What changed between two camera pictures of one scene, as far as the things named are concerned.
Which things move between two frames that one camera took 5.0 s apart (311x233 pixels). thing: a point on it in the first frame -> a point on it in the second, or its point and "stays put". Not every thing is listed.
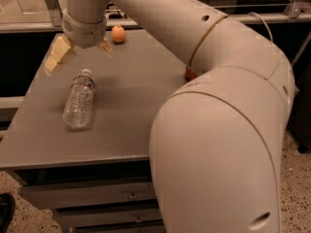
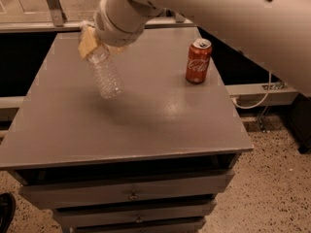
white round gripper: [85, 32] -> [108, 33]
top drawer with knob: [71, 195] stays put
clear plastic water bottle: [79, 102] -> [106, 76]
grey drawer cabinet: [97, 179] stays put
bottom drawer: [158, 227] stays put
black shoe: [7, 212] stays put
